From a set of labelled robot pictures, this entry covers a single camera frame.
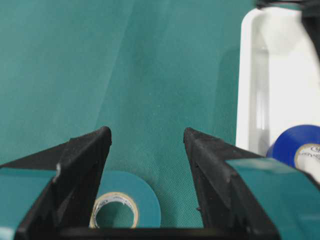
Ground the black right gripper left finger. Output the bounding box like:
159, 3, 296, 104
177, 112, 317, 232
0, 126, 112, 240

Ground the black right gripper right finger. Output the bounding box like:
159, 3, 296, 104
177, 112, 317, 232
183, 126, 320, 240

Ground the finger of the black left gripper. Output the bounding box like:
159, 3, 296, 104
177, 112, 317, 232
254, 0, 320, 59

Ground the blue tape roll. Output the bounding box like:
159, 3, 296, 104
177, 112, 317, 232
266, 124, 320, 181

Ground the green tape roll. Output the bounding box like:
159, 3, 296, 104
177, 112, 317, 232
89, 170, 161, 229

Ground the white plastic case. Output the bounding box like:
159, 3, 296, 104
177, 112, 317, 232
235, 6, 320, 156

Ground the green table cloth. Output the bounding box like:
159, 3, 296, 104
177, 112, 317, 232
0, 0, 254, 228

